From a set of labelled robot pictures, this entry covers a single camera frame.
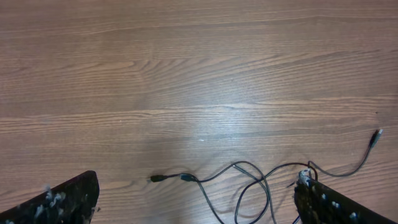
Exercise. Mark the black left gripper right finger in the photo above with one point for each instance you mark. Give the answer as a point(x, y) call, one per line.
point(318, 204)

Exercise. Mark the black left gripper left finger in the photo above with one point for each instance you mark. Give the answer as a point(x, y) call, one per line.
point(72, 202)

